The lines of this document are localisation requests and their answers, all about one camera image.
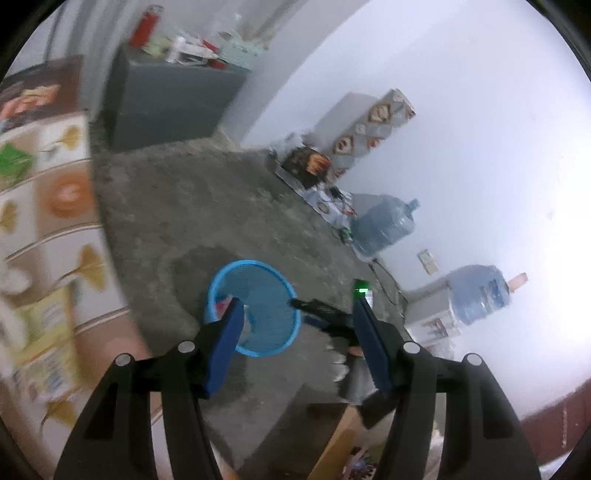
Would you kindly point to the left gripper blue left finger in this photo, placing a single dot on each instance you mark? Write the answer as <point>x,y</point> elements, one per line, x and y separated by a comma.
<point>220,340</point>

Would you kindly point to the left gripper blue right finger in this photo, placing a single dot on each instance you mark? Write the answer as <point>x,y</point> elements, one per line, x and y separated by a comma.
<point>373,346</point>

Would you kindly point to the blue plastic trash basket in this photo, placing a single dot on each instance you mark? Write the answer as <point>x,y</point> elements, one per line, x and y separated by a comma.
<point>271,324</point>

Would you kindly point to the blue water jug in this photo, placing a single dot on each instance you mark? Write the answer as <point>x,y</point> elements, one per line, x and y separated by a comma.
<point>380,222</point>
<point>478,291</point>

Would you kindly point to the dark snack box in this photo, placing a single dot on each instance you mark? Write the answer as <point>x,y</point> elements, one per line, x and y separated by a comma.
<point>307,166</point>

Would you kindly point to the patterned ginkgo tablecloth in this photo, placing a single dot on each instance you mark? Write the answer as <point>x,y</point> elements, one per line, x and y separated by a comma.
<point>63,314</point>

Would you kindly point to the rolled patterned tablecloth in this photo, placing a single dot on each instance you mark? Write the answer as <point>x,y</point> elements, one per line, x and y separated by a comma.
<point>368,132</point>

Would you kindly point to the grey cabinet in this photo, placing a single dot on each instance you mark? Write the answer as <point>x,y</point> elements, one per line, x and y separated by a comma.
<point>149,101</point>

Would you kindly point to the small green snack packet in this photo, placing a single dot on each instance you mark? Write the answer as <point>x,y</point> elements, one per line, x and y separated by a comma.
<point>14,165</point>

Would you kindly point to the mint green desk organizer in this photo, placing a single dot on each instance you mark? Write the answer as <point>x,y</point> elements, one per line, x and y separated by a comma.
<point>241,54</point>

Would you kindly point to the small white bottle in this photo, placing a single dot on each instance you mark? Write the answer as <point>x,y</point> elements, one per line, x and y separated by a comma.
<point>175,49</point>

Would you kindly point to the red thermos bottle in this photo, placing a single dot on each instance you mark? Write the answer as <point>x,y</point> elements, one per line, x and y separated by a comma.
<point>147,23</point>

